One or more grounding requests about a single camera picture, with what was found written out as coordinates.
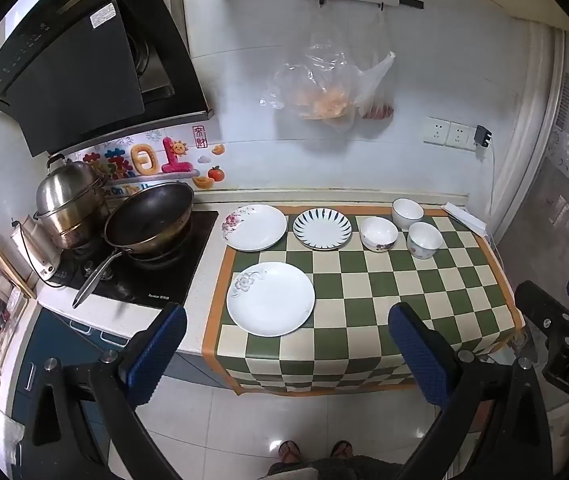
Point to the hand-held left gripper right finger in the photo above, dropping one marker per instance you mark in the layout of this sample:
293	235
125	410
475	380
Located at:
417	355

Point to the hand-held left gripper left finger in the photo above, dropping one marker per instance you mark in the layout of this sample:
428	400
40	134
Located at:
157	355

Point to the white bowl dark rim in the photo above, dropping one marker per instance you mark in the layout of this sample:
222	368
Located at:
424	240
408	211

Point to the green white checkered table mat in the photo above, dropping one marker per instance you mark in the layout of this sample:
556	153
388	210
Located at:
364	305

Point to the black glass cooktop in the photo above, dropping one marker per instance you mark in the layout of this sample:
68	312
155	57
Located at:
174	280

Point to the blue kitchen cabinet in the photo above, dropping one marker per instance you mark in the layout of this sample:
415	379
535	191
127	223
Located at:
64	345

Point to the white folded paper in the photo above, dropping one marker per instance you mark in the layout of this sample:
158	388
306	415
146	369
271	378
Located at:
467	219

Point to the person's right foot in sandal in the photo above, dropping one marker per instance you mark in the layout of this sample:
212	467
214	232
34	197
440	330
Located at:
340	449

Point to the person's foot in sandal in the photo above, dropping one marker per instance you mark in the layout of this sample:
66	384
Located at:
290	452
340	449

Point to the large white plate grey flower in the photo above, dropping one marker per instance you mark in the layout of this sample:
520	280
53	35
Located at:
270	300

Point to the white bowl floral print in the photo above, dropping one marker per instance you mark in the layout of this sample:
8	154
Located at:
378	234

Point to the person's dark shorts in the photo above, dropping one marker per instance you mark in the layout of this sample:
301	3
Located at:
344	467

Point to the white small kitchen appliance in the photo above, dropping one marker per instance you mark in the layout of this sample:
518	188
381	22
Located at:
39	255

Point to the white plate blue striped rim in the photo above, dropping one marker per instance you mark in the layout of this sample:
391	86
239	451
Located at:
322	229

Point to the person's left foot in sandal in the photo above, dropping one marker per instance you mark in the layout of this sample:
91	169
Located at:
290	452

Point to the white plate pink floral print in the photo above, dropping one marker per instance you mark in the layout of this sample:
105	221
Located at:
259	227

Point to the black plug charger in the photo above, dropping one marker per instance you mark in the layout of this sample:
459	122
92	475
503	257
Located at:
482	137

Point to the wooden cutting board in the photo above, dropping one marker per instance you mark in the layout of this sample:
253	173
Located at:
5	262

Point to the stainless steel steamer pot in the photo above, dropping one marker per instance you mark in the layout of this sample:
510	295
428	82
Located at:
72	195

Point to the white thin plastic bag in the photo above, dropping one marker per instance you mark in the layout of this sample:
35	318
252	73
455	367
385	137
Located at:
379	85

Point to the clear plastic bag orange food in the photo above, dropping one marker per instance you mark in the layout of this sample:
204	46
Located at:
314	90

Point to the black range hood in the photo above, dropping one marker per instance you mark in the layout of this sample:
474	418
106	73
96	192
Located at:
89	75

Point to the white door frame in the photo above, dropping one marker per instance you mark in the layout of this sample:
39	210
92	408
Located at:
529	125

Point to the white wall socket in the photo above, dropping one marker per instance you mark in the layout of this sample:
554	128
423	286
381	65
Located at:
460	135
435	130

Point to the colourful wall decals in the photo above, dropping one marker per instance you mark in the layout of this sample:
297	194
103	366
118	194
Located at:
144	160

